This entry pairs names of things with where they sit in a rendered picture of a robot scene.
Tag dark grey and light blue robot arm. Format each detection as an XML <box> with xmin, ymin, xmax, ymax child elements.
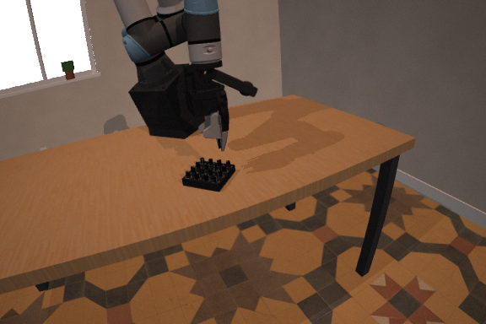
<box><xmin>113</xmin><ymin>0</ymin><xmax>257</xmax><ymax>97</ymax></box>

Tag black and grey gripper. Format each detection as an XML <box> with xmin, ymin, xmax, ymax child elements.
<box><xmin>183</xmin><ymin>60</ymin><xmax>230</xmax><ymax>152</ymax></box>

